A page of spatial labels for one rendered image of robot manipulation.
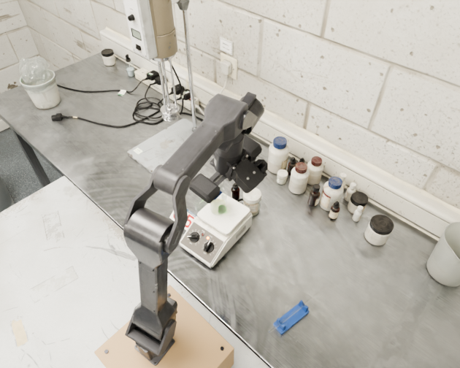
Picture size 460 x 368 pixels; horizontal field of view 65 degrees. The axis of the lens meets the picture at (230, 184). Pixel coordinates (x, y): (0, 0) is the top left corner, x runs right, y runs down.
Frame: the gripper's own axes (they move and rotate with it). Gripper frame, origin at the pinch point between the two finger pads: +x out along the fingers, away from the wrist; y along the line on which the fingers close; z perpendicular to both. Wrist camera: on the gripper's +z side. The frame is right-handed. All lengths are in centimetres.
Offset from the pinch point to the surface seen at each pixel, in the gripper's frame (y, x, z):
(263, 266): 0.6, 31.0, 16.3
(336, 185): 33.3, 22.7, 18.8
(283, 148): 37.1, 27.4, -3.2
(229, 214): 4.6, 25.5, -0.5
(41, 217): -31, 39, -49
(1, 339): -58, 31, -23
